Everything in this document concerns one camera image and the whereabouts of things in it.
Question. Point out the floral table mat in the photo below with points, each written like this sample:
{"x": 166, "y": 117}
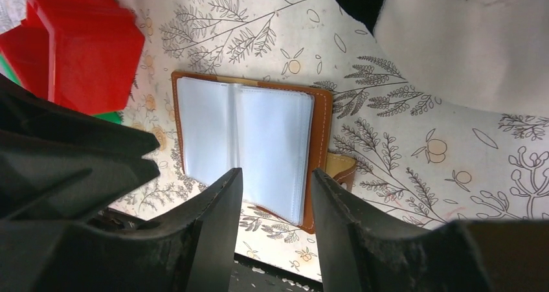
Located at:
{"x": 420, "y": 158}

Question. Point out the red bin with card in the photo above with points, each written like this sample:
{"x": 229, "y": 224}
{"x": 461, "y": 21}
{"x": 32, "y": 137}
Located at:
{"x": 79, "y": 54}

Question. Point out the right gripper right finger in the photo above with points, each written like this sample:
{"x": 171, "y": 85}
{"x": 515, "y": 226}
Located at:
{"x": 361, "y": 248}

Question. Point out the brown leather card holder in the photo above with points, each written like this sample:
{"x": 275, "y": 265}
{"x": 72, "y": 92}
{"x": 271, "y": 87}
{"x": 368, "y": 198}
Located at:
{"x": 278, "y": 134}

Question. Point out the green plastic bin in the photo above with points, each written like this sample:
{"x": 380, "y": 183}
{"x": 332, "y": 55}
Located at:
{"x": 7, "y": 71}

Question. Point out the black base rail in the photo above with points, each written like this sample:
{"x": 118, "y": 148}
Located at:
{"x": 252, "y": 275}

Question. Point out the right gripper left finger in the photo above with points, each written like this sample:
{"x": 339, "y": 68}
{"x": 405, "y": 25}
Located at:
{"x": 190, "y": 248}

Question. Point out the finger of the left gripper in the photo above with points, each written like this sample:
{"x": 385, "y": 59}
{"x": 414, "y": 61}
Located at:
{"x": 26, "y": 114}
{"x": 42, "y": 179}

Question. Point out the black white checkered pillow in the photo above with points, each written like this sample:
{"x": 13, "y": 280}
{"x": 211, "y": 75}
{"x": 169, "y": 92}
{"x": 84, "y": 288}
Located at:
{"x": 485, "y": 54}

